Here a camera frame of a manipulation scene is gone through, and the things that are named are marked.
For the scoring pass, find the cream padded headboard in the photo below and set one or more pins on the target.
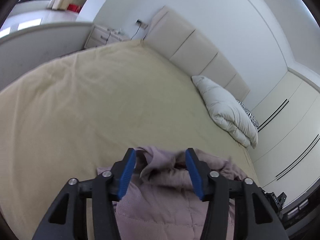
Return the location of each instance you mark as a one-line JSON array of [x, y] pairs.
[[177, 40]]

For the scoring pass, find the red box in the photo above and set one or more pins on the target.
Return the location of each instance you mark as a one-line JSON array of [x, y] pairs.
[[74, 8]]

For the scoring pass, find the white folded duvet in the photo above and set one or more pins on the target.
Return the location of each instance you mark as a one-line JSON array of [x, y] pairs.
[[225, 111]]

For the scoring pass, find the white wardrobe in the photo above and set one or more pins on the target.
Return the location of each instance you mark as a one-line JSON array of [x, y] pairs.
[[286, 158]]

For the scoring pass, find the beige bed with sheet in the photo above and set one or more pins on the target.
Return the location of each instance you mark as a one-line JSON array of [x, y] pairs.
[[71, 115]]

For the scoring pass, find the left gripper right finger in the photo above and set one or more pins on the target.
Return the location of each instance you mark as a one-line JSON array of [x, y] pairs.
[[198, 172]]

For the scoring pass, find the wall power socket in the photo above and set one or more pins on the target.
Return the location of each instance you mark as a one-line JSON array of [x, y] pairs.
[[141, 24]]

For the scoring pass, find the white bedside table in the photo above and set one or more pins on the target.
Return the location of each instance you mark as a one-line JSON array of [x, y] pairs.
[[101, 36]]

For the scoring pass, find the mauve puffer coat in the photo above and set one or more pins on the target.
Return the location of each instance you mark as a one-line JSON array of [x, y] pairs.
[[160, 202]]

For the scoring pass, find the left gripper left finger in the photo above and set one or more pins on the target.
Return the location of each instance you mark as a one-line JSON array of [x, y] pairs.
[[121, 174]]

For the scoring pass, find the zebra pattern pillow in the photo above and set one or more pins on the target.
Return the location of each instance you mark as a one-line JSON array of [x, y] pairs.
[[250, 115]]

